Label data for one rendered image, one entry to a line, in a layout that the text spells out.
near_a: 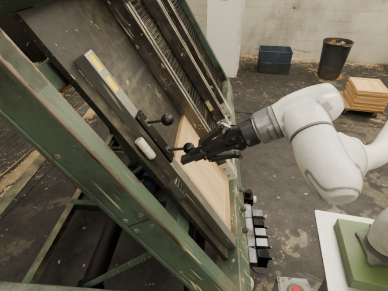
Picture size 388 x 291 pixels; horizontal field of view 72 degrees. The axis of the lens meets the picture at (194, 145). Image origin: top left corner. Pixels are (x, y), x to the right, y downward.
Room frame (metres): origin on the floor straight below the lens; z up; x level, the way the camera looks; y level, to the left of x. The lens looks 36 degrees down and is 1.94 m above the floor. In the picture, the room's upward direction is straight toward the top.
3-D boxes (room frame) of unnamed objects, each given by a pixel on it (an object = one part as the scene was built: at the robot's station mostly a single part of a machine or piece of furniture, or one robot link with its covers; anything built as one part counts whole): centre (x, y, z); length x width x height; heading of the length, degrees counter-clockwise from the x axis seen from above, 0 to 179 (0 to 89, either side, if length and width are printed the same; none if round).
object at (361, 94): (3.64, -2.47, 0.20); 0.61 x 0.53 x 0.40; 167
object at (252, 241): (0.92, -0.34, 0.69); 0.50 x 0.14 x 0.24; 176
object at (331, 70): (4.94, -2.57, 0.33); 0.52 x 0.51 x 0.65; 167
